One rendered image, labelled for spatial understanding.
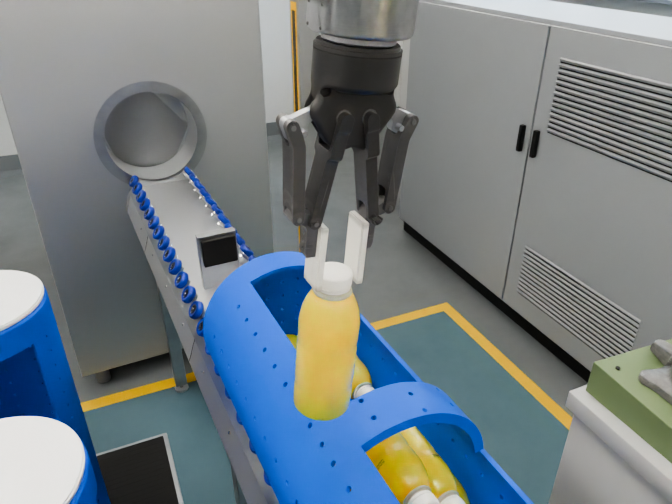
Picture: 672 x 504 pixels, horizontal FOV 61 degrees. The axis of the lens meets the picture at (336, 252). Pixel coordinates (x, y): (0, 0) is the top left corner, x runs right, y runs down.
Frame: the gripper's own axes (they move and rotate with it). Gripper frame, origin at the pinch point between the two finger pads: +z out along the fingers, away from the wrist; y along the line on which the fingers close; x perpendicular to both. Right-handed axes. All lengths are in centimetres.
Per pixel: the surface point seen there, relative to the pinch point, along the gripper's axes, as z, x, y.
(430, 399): 24.0, 1.2, -15.8
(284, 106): 117, -461, -187
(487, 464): 34.7, 6.1, -24.4
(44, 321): 54, -77, 30
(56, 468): 48, -27, 30
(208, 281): 54, -82, -9
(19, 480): 48, -27, 35
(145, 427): 153, -134, 4
